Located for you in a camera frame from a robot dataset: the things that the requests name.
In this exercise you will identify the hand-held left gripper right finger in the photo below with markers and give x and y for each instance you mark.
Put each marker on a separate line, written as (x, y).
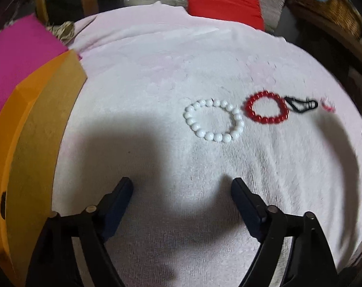
(243, 204)

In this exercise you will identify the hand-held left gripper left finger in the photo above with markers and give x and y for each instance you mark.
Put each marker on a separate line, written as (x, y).
(121, 204)

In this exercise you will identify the orange cardboard tray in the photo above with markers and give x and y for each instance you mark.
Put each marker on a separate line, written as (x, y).
(34, 155)

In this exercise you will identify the magenta pillow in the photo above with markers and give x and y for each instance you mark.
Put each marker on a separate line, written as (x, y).
(19, 53)

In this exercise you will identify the patterned crumpled cloth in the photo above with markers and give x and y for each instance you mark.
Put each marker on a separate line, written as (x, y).
(63, 30)

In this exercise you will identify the red cushion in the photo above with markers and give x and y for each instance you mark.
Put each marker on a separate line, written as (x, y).
(222, 0)

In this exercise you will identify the wicker chair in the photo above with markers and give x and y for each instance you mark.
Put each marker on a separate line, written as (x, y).
(339, 9)

